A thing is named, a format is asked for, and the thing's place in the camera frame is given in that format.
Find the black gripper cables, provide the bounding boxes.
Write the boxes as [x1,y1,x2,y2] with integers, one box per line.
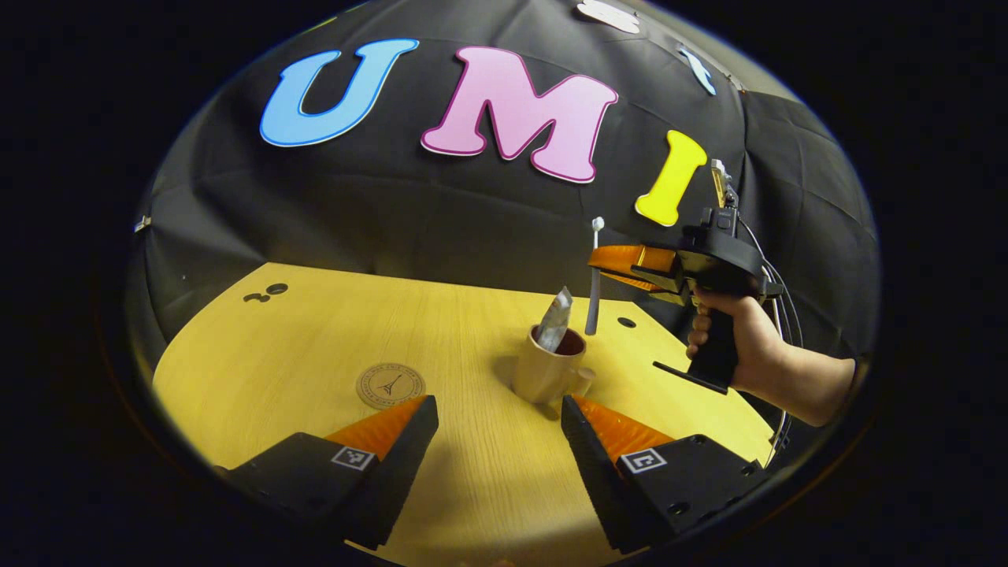
[736,217,804,465]

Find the wooden desktop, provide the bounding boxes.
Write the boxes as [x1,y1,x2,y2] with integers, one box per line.
[152,262,776,567]

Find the round cork coaster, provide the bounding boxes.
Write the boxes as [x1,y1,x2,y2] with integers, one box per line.
[356,362,426,410]

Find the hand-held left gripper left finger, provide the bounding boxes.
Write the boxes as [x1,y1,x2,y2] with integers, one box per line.
[217,395,439,550]

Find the black backdrop cloth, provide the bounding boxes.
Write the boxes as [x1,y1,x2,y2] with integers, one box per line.
[126,0,879,395]

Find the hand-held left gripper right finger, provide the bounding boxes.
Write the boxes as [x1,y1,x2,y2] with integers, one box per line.
[561,395,769,554]

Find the white toothpaste tube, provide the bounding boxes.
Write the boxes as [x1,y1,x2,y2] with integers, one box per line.
[535,286,573,353]

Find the beige cup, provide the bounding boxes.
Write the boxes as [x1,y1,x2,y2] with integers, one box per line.
[513,324,597,406]

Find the grey toothbrush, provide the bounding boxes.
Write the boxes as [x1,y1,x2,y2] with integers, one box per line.
[584,217,605,336]

